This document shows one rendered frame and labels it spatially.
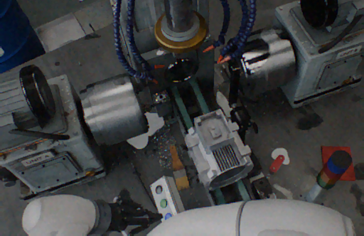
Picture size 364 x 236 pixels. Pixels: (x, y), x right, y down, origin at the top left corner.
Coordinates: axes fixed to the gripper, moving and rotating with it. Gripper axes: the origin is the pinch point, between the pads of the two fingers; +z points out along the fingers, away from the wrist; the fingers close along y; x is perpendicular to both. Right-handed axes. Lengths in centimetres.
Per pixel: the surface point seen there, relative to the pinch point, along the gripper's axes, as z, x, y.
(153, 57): 10, -17, 58
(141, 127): 9.3, -1.2, 35.5
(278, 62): 37, -51, 38
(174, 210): 8.1, -3.0, 0.9
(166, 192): 8.2, -2.2, 7.7
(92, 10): 58, 37, 172
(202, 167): 16.8, -14.0, 11.6
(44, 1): 71, 90, 246
